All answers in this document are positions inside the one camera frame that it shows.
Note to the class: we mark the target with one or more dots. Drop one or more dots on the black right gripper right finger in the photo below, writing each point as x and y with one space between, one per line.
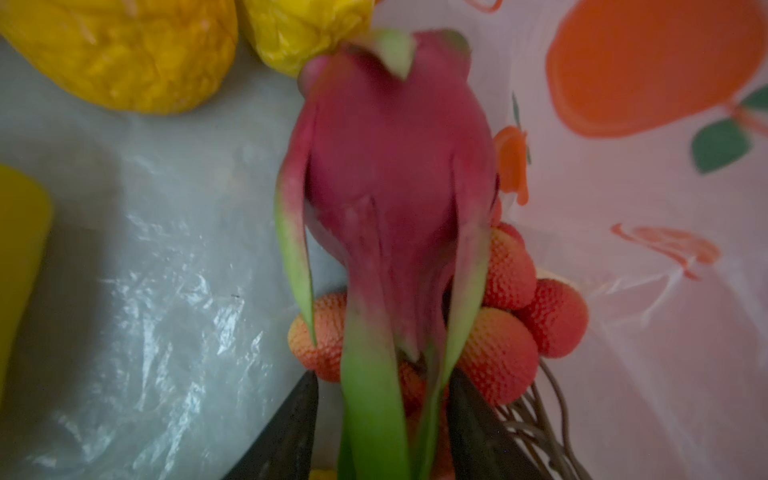
481 446

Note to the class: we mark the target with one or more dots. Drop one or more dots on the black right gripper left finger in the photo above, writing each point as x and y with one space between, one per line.
283 449

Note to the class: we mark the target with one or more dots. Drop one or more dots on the pink dragon fruit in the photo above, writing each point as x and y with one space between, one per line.
391 168

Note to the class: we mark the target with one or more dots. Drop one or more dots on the fruit print plastic bag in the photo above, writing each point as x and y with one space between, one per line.
155 346

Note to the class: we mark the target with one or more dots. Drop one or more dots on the red lychee bunch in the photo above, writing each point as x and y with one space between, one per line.
522 319

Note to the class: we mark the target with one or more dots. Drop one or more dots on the orange yellow fruit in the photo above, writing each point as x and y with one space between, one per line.
150 57

